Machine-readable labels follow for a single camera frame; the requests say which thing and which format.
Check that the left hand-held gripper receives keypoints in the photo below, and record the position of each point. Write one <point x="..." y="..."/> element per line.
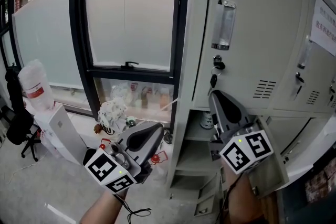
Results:
<point x="101" y="166"/>

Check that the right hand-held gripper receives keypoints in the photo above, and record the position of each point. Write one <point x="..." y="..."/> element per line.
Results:
<point x="246" y="153"/>

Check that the person's right forearm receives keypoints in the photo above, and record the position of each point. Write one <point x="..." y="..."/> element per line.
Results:
<point x="239" y="196"/>

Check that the person's left forearm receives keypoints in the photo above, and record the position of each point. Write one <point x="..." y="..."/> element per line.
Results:
<point x="102" y="209"/>

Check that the clear water jug red cap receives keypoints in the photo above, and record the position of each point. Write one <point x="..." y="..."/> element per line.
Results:
<point x="52" y="147"/>
<point x="156" y="158"/>
<point x="105" y="143"/>

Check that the glass jar white contents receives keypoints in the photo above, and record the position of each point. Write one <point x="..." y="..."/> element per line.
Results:
<point x="206" y="120"/>

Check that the black thermos bottle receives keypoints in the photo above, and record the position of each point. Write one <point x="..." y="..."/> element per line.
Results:
<point x="130" y="121"/>

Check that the black-headed key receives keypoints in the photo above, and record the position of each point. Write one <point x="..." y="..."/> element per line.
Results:
<point x="214" y="80"/>

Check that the brown plush toy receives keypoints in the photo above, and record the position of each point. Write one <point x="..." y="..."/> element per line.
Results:
<point x="97" y="128"/>

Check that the white water dispenser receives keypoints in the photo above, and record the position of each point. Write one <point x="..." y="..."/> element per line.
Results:
<point x="63" y="133"/>

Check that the white refrigerator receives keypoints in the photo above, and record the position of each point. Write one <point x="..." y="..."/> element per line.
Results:
<point x="309" y="162"/>

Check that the brown wooden slat platform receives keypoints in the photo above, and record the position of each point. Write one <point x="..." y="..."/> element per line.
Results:
<point x="270" y="209"/>

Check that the brown patterned cardboard box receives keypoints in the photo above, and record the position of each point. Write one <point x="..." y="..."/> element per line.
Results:
<point x="320" y="183"/>

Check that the large clear dispenser water bottle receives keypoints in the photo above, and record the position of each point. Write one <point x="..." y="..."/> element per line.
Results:
<point x="35" y="86"/>

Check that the black office chair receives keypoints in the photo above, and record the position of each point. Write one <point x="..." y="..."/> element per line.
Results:
<point x="19" y="126"/>

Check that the white paper sign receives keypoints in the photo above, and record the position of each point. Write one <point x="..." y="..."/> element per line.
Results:
<point x="323" y="29"/>

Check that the black window frame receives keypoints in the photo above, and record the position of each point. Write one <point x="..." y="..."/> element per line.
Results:
<point x="82" y="47"/>

